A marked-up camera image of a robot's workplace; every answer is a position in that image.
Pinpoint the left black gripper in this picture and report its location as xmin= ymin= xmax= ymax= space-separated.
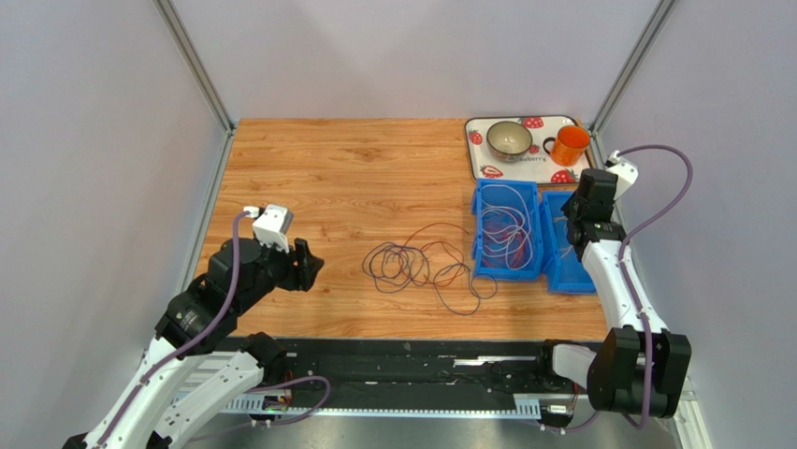
xmin=234 ymin=232 xmax=326 ymax=314

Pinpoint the yellow wire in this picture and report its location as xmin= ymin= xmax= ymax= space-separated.
xmin=552 ymin=214 xmax=574 ymax=260

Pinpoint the white wire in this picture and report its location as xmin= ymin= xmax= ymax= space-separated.
xmin=476 ymin=183 xmax=537 ymax=272

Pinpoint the dark red wire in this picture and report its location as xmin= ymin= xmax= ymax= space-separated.
xmin=478 ymin=208 xmax=530 ymax=270

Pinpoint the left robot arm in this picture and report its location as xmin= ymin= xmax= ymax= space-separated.
xmin=65 ymin=237 xmax=325 ymax=448

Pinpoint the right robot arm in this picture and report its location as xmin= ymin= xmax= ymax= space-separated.
xmin=547 ymin=163 xmax=692 ymax=419

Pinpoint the right blue plastic bin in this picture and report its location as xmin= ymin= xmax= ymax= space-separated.
xmin=539 ymin=191 xmax=596 ymax=295

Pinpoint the blue plastic bin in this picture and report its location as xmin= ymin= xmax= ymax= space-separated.
xmin=539 ymin=191 xmax=596 ymax=295
xmin=471 ymin=179 xmax=543 ymax=282

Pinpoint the strawberry print tray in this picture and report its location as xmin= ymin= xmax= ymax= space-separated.
xmin=464 ymin=115 xmax=596 ymax=185

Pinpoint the orange mug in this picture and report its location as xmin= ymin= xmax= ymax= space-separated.
xmin=543 ymin=125 xmax=590 ymax=167

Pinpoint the left blue plastic bin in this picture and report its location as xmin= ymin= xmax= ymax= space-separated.
xmin=471 ymin=179 xmax=543 ymax=282

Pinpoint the ceramic bowl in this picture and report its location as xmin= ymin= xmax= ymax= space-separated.
xmin=486 ymin=121 xmax=533 ymax=162

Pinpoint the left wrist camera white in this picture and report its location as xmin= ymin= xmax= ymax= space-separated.
xmin=242 ymin=204 xmax=294 ymax=253

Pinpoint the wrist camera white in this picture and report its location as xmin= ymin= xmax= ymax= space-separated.
xmin=242 ymin=204 xmax=294 ymax=253
xmin=604 ymin=151 xmax=639 ymax=200

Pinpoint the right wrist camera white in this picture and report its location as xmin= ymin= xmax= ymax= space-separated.
xmin=604 ymin=151 xmax=639 ymax=200

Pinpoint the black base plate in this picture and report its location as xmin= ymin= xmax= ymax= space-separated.
xmin=205 ymin=336 xmax=608 ymax=413

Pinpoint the dark blue wire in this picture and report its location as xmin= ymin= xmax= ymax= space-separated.
xmin=362 ymin=239 xmax=500 ymax=317

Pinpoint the orange wire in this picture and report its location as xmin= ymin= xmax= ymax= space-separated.
xmin=401 ymin=222 xmax=471 ymax=256

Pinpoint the slotted cable duct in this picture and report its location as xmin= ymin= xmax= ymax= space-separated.
xmin=215 ymin=394 xmax=543 ymax=420

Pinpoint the right aluminium frame post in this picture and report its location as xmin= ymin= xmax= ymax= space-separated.
xmin=589 ymin=0 xmax=679 ymax=136

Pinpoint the aluminium frame post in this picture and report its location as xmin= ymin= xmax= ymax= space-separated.
xmin=153 ymin=0 xmax=236 ymax=136
xmin=589 ymin=0 xmax=679 ymax=136

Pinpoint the left aluminium frame post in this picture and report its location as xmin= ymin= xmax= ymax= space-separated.
xmin=153 ymin=0 xmax=236 ymax=136

